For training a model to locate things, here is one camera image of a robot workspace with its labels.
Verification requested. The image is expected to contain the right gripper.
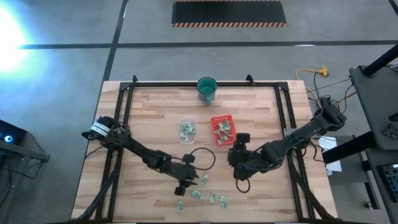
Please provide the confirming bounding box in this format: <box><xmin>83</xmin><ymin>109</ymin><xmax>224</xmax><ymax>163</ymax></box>
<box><xmin>228</xmin><ymin>142</ymin><xmax>261</xmax><ymax>181</ymax></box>

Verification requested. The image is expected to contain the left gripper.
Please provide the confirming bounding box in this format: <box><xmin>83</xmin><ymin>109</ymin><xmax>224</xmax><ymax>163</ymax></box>
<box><xmin>169</xmin><ymin>163</ymin><xmax>200</xmax><ymax>196</ymax></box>

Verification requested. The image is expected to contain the orange plastic basket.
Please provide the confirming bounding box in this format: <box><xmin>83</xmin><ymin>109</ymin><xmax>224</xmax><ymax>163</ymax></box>
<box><xmin>210</xmin><ymin>114</ymin><xmax>238</xmax><ymax>146</ymax></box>

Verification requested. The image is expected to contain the clear plastic container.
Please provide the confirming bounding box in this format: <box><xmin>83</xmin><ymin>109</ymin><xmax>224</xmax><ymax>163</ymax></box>
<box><xmin>177</xmin><ymin>116</ymin><xmax>198</xmax><ymax>145</ymax></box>

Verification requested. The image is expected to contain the teal mug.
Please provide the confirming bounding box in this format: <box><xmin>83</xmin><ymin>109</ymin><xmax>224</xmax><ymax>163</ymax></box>
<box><xmin>196</xmin><ymin>77</ymin><xmax>218</xmax><ymax>106</ymax></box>

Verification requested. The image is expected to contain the white paper sheet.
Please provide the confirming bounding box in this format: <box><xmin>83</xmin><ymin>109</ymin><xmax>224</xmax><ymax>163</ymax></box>
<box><xmin>318</xmin><ymin>136</ymin><xmax>343</xmax><ymax>173</ymax></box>

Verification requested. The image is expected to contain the black desk beam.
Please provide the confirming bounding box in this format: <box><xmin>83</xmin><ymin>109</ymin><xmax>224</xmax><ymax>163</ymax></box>
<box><xmin>322</xmin><ymin>130</ymin><xmax>379</xmax><ymax>164</ymax></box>

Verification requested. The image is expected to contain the black hazard-striped floor mat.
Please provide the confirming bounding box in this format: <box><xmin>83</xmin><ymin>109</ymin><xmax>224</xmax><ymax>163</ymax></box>
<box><xmin>171</xmin><ymin>0</ymin><xmax>287</xmax><ymax>28</ymax></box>

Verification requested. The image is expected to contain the black desk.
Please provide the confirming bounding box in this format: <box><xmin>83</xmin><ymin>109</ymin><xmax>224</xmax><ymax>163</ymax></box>
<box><xmin>348</xmin><ymin>64</ymin><xmax>398</xmax><ymax>152</ymax></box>

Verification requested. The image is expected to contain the small black gadget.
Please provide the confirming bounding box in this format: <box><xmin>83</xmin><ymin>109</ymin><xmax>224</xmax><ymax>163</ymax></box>
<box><xmin>382</xmin><ymin>123</ymin><xmax>398</xmax><ymax>141</ymax></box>

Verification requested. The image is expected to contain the black keyboard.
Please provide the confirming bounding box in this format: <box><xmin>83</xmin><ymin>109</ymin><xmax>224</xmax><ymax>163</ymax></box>
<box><xmin>377</xmin><ymin>163</ymin><xmax>398</xmax><ymax>203</ymax></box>

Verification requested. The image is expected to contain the black pole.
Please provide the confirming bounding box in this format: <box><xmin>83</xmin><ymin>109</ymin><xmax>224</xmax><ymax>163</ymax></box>
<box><xmin>363</xmin><ymin>43</ymin><xmax>398</xmax><ymax>77</ymax></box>

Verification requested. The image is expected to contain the black equipment stand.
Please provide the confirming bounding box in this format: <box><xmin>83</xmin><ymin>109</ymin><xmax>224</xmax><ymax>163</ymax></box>
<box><xmin>0</xmin><ymin>139</ymin><xmax>50</xmax><ymax>180</ymax></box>

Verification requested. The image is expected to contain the black device with blue light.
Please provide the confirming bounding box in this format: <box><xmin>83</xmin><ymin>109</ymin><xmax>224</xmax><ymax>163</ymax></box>
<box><xmin>0</xmin><ymin>119</ymin><xmax>27</xmax><ymax>146</ymax></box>

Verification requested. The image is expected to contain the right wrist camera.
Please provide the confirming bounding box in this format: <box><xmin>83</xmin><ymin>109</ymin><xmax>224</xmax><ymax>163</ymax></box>
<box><xmin>236</xmin><ymin>133</ymin><xmax>251</xmax><ymax>145</ymax></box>

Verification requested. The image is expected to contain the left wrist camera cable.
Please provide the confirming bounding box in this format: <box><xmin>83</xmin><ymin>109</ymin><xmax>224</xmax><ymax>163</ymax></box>
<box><xmin>186</xmin><ymin>147</ymin><xmax>216</xmax><ymax>171</ymax></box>

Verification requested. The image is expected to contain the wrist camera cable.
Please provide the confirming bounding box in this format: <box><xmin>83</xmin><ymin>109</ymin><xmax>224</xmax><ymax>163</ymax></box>
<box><xmin>235</xmin><ymin>177</ymin><xmax>251</xmax><ymax>194</ymax></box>
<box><xmin>186</xmin><ymin>147</ymin><xmax>216</xmax><ymax>171</ymax></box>

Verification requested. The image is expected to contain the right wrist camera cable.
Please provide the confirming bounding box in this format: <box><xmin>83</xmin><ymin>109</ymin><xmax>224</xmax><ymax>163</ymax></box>
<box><xmin>235</xmin><ymin>177</ymin><xmax>251</xmax><ymax>194</ymax></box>

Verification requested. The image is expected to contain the black table frame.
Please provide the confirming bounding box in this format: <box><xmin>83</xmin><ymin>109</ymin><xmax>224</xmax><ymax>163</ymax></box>
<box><xmin>74</xmin><ymin>73</ymin><xmax>338</xmax><ymax>223</ymax></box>

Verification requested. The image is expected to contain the yellow extension cord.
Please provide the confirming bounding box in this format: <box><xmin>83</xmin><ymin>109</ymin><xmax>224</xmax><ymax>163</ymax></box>
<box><xmin>295</xmin><ymin>66</ymin><xmax>330</xmax><ymax>108</ymax></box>

